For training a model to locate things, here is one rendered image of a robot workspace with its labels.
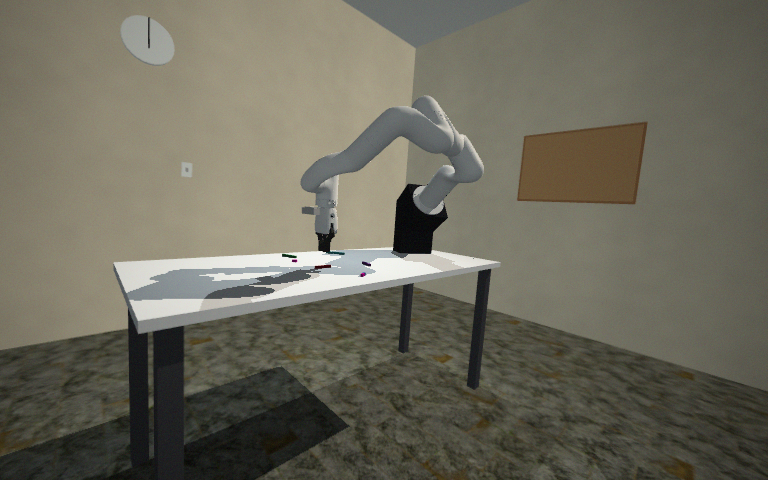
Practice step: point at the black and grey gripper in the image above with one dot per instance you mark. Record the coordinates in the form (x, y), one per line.
(326, 223)

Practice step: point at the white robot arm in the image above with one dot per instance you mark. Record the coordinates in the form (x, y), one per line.
(413, 125)

